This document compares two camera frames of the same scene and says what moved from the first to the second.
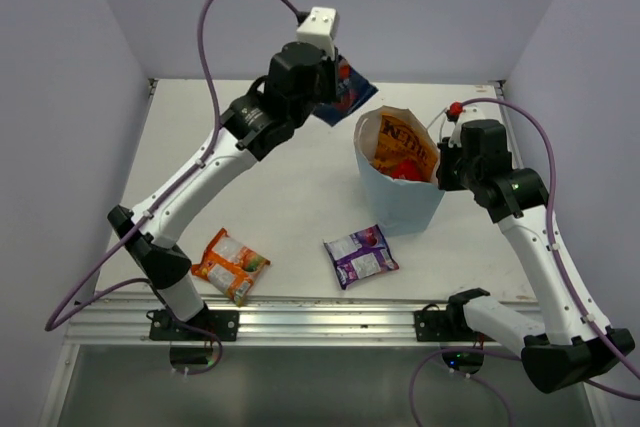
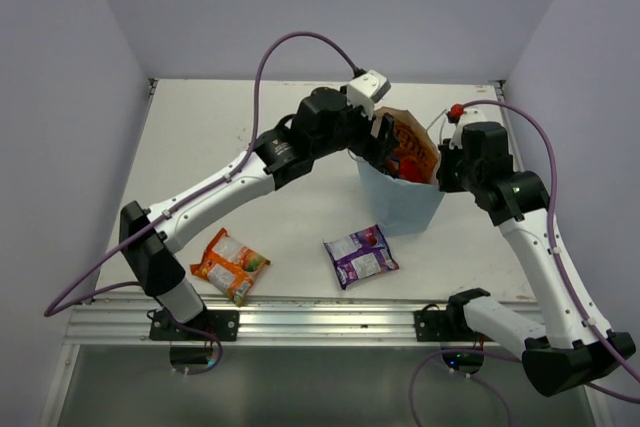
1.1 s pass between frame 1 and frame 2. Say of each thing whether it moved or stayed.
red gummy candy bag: stayed
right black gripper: stayed
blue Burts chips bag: moved
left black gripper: moved
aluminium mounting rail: stayed
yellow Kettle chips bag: stayed
